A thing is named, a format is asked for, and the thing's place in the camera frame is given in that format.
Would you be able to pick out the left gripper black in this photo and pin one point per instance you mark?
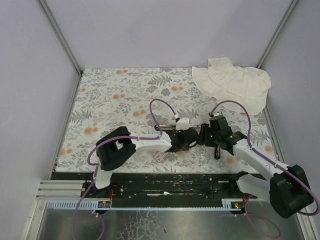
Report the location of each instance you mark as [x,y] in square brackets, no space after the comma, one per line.
[188,136]

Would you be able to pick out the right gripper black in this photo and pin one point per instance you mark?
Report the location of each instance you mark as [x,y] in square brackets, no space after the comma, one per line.
[204,135]

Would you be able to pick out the black stapler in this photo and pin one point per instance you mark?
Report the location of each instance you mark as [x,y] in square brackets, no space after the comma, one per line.
[217,152]

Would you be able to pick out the silver stapler magazine rail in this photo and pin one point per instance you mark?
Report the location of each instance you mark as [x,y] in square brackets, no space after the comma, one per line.
[173,126]

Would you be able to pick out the red white staple box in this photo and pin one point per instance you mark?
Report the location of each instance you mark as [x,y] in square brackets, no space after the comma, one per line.
[159,156]

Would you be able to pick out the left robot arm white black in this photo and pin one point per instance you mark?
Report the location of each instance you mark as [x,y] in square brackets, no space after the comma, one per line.
[118,146]

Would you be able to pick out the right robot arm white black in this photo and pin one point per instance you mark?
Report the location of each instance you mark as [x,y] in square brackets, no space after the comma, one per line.
[285,187]

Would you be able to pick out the floral patterned table mat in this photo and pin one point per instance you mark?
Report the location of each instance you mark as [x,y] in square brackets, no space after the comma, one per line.
[137,98]

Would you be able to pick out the cream white cloth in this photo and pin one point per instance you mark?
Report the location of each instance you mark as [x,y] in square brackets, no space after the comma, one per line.
[223,81]

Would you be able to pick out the aluminium extrusion crossbar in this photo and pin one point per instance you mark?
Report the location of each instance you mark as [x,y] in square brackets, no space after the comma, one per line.
[59,189]

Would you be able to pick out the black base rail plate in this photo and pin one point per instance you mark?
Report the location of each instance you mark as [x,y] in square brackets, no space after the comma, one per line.
[168,192]

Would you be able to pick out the white slotted cable duct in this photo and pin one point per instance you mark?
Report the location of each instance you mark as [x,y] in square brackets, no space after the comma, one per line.
[85,204]

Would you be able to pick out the right aluminium frame post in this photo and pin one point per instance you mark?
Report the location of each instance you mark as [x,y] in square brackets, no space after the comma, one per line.
[277,33]

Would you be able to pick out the aluminium frame post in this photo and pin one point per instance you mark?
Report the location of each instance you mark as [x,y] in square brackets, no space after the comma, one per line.
[59,35]
[277,33]

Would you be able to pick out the left aluminium frame post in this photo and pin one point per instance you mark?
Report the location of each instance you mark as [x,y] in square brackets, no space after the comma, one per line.
[59,35]

